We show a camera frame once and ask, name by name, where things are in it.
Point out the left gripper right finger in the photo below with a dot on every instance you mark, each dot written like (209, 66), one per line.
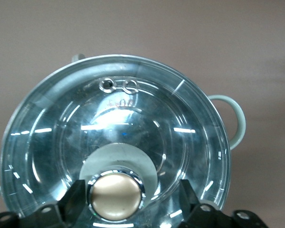
(204, 216)

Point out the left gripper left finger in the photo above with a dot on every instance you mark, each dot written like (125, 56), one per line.
(61, 213)

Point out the glass pot lid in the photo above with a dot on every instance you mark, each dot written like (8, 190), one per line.
(133, 130)

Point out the stainless steel cooking pot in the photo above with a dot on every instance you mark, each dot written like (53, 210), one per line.
(240, 118)

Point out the brown table mat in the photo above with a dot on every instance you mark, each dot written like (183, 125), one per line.
(142, 23)

